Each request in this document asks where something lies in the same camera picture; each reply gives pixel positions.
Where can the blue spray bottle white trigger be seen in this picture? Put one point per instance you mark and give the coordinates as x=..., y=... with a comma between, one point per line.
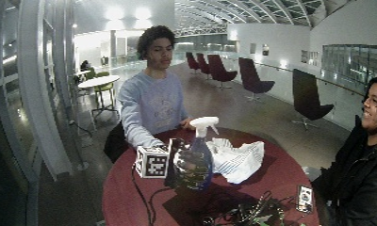
x=204, y=123

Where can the white marker cube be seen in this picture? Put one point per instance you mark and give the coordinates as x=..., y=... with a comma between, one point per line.
x=152, y=162

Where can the crumpled white striped cloth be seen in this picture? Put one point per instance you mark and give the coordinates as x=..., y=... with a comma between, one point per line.
x=239, y=160

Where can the person in light blue sweatshirt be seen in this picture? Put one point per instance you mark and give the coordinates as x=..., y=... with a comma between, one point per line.
x=151, y=100

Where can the black chair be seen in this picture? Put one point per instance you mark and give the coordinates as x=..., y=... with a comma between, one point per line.
x=115, y=142

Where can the dark red lounge chair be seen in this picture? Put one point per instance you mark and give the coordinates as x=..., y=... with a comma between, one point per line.
x=252, y=78
x=204, y=64
x=219, y=69
x=192, y=62

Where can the green chair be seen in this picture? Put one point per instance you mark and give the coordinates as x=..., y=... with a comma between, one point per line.
x=104, y=87
x=90, y=74

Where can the white round table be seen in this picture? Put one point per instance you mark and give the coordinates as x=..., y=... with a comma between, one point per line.
x=98, y=81

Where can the smartphone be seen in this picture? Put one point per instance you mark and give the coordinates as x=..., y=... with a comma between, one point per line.
x=304, y=198

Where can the framed wall picture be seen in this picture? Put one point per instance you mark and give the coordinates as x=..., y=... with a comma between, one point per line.
x=265, y=49
x=304, y=56

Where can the wall handrail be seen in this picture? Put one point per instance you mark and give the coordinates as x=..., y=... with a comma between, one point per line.
x=318, y=78

